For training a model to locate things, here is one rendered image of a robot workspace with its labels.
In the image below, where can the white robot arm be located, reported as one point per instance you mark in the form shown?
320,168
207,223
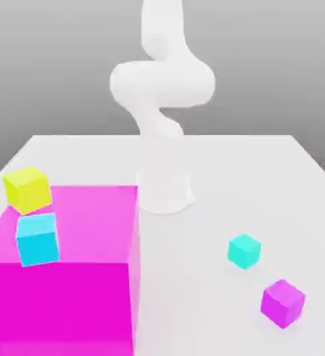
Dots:
162,83

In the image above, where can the small turquoise cube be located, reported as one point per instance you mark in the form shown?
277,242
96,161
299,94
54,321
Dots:
244,251

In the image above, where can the small yellow cube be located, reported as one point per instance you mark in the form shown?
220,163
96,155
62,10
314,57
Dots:
27,190

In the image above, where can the small blue cube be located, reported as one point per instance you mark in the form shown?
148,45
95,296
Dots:
37,244

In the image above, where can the small purple cube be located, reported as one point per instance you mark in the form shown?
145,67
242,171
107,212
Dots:
283,304

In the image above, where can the large magenta box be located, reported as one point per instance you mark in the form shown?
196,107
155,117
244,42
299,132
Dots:
68,300

